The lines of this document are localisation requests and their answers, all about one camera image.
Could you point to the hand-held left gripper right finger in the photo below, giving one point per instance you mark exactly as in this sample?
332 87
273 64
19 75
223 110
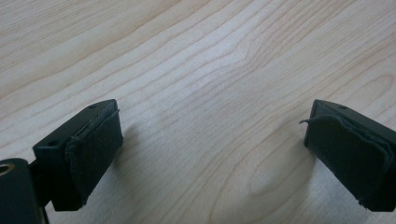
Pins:
351 149

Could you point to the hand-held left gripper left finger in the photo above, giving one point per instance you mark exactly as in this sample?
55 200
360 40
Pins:
79 149

